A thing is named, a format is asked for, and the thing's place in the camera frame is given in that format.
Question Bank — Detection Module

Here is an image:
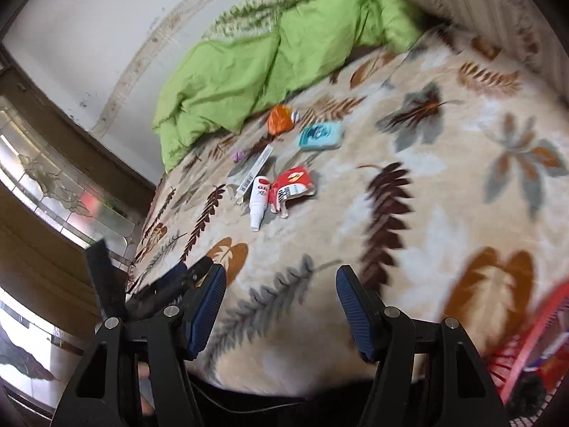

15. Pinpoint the red plastic mesh basket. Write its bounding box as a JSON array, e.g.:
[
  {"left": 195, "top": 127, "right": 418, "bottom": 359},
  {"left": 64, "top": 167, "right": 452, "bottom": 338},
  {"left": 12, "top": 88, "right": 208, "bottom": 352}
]
[{"left": 486, "top": 282, "right": 569, "bottom": 423}]

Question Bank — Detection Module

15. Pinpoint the green quilt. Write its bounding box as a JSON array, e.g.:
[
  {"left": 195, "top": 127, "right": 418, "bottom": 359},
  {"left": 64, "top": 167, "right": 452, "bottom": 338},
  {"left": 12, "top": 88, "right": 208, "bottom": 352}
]
[{"left": 152, "top": 0, "right": 425, "bottom": 173}]

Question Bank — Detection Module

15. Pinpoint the stained glass wooden door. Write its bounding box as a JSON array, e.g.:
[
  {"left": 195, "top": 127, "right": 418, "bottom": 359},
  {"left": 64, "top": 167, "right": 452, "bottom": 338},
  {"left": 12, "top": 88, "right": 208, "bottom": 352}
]
[{"left": 0, "top": 44, "right": 161, "bottom": 427}]

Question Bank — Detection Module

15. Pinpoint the red white packet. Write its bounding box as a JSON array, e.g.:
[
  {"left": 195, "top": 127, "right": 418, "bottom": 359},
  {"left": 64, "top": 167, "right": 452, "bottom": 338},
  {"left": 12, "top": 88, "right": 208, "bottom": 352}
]
[{"left": 268, "top": 165, "right": 317, "bottom": 218}]

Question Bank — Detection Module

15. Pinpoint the teal wipes packet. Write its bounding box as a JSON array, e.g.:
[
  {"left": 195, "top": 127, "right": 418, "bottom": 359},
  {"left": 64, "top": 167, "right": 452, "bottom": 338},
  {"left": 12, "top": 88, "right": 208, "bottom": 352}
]
[{"left": 298, "top": 121, "right": 344, "bottom": 149}]

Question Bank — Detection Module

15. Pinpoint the white spray bottle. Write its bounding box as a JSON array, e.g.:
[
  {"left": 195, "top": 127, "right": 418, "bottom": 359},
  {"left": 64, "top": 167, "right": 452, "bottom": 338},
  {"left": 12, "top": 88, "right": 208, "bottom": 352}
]
[{"left": 250, "top": 175, "right": 273, "bottom": 232}]

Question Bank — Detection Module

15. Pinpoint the striped beige cushion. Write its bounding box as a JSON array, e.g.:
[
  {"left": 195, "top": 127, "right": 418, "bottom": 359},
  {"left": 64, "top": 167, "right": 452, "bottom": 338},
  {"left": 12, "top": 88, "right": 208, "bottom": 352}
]
[{"left": 371, "top": 0, "right": 569, "bottom": 85}]

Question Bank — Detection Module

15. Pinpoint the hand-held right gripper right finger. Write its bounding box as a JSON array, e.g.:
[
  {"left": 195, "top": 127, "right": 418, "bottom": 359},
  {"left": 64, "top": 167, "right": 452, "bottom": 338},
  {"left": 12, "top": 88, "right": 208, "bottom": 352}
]
[{"left": 335, "top": 264, "right": 512, "bottom": 427}]

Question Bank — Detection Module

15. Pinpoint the person's left hand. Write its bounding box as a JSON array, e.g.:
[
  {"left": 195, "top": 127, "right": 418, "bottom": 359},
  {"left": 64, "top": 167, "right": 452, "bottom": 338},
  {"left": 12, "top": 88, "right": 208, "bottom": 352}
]
[{"left": 138, "top": 362, "right": 157, "bottom": 415}]

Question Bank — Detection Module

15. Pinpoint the dark cloth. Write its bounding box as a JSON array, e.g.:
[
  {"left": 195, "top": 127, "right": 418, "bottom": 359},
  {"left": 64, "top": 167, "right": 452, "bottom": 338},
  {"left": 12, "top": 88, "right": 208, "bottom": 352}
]
[{"left": 189, "top": 376, "right": 427, "bottom": 427}]

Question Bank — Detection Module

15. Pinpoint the leaf print blanket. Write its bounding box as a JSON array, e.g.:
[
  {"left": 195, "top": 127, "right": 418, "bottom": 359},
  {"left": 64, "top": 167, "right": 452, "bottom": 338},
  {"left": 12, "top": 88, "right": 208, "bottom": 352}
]
[{"left": 127, "top": 22, "right": 569, "bottom": 399}]

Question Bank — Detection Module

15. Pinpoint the long white carton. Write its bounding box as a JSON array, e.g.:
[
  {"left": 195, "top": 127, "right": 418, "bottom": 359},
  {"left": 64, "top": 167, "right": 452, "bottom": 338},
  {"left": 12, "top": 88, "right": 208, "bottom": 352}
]
[{"left": 227, "top": 143, "right": 275, "bottom": 205}]

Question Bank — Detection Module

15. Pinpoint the orange foil wrapper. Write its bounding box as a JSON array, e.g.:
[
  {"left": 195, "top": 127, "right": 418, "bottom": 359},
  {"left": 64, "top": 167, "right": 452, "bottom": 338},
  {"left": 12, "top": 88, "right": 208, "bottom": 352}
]
[{"left": 267, "top": 105, "right": 301, "bottom": 135}]

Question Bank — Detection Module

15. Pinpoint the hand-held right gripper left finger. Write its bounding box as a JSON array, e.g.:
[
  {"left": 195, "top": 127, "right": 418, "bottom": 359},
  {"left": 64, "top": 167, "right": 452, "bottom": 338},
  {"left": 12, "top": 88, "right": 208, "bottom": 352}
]
[{"left": 49, "top": 263, "right": 227, "bottom": 427}]

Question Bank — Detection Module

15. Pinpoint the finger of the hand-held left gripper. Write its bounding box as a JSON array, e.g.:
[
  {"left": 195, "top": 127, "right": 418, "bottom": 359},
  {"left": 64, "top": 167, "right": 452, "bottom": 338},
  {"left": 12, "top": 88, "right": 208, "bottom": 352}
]
[
  {"left": 127, "top": 255, "right": 215, "bottom": 321},
  {"left": 85, "top": 239, "right": 129, "bottom": 321}
]

